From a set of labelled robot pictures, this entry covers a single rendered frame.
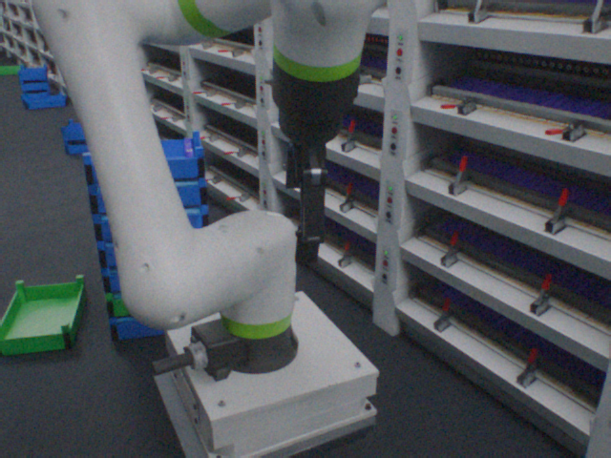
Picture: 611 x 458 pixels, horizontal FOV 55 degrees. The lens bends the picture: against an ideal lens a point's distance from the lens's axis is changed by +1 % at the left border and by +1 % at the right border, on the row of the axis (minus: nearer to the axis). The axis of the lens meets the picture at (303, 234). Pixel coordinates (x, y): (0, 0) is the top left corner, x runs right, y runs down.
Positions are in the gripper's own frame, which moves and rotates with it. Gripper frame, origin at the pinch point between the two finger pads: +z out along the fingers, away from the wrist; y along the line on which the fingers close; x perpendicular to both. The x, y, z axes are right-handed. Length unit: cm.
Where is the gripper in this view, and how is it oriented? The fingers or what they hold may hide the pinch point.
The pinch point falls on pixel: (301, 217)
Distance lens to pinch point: 81.7
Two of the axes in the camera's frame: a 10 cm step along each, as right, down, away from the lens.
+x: -9.9, 0.4, -1.2
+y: -1.1, -7.8, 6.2
